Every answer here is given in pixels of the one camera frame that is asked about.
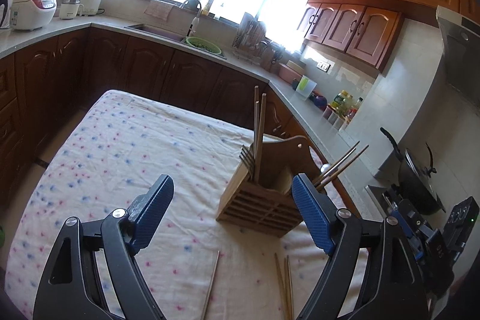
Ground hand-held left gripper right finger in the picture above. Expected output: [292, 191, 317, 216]
[292, 173, 430, 320]

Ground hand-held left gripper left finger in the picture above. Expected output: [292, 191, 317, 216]
[33, 174, 175, 320]

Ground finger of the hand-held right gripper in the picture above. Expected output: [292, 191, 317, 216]
[397, 198, 432, 261]

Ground wooden utensil holder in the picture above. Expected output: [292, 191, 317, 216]
[215, 136, 327, 238]

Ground metal spoon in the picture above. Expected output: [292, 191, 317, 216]
[317, 163, 334, 182]

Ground metal chopstick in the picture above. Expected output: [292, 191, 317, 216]
[313, 141, 361, 186]

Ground metal fork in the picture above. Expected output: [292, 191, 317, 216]
[239, 145, 257, 180]

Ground wooden chopsticks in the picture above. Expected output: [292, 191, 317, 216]
[200, 250, 221, 320]

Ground white floral tablecloth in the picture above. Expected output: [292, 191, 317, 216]
[5, 89, 376, 320]

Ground gas stove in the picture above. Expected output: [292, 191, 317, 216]
[365, 183, 406, 227]

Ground black wok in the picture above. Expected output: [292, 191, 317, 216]
[380, 127, 447, 216]

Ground row of spice jars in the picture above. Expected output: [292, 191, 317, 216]
[323, 106, 355, 131]

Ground cooking oil bottles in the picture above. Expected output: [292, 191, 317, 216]
[332, 89, 364, 118]

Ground white green jug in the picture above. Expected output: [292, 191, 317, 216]
[294, 76, 317, 101]

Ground dark wooden base cabinets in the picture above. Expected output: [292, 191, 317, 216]
[0, 28, 361, 219]

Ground pink lidded container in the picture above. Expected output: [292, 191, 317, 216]
[278, 61, 306, 84]

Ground green colander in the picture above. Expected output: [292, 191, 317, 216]
[185, 36, 223, 54]

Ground kitchen sink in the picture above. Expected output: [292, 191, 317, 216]
[124, 23, 188, 43]

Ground range hood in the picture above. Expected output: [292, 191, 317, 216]
[435, 5, 480, 88]

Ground dish drying rack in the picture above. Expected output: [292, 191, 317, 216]
[232, 12, 280, 67]

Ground chrome sink faucet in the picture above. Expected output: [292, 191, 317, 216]
[179, 0, 203, 39]

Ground pink hanging towel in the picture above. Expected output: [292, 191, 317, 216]
[144, 0, 173, 21]

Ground grey kitchen countertop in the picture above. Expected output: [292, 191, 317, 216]
[0, 10, 398, 219]

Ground small white steamer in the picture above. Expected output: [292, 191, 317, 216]
[59, 0, 85, 20]

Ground white pink rice cooker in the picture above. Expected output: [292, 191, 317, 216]
[10, 0, 58, 31]

